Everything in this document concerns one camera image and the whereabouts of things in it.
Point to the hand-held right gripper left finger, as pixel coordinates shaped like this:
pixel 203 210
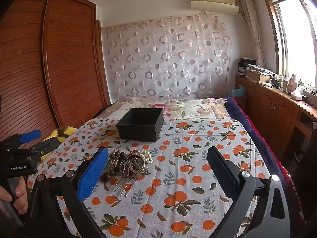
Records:
pixel 91 176

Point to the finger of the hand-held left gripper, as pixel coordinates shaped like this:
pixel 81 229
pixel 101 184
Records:
pixel 31 135
pixel 48 148

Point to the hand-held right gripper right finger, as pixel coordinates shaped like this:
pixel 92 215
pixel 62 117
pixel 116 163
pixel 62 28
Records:
pixel 223 173

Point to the black square box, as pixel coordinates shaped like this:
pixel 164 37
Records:
pixel 140 126

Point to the person's left hand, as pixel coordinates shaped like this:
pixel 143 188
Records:
pixel 21 195

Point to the yellow striped plush toy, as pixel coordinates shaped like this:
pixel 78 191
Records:
pixel 65 132

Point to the bronze metal hair comb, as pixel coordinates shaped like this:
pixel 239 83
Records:
pixel 131 172

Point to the orange fruit print cloth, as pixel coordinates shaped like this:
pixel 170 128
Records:
pixel 183 178

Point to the dark blue blanket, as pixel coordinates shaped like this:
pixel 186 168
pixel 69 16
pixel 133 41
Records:
pixel 242 119

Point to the red blanket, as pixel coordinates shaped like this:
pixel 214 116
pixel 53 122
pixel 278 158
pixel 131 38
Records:
pixel 287 173

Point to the brown wooden wardrobe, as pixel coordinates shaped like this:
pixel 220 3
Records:
pixel 49 67

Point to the floral pillow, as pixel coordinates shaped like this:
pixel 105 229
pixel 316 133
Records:
pixel 188 109

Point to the wooden low cabinet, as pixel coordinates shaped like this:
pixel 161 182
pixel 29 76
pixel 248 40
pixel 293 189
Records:
pixel 272 109

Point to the teal paper bag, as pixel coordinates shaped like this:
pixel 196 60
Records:
pixel 237 92

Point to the white tissue box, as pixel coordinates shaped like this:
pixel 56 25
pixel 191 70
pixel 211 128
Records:
pixel 296 96

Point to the pile of folded clothes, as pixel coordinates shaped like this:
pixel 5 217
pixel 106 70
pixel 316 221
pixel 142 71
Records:
pixel 245 65

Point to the circle pattern sheer curtain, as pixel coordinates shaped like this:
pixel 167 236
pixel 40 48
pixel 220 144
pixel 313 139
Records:
pixel 166 57

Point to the patterned window curtain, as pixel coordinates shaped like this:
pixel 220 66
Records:
pixel 252 27

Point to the window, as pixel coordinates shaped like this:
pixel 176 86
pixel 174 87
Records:
pixel 294 39

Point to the white air conditioner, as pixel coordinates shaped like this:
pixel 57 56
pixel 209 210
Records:
pixel 213 3

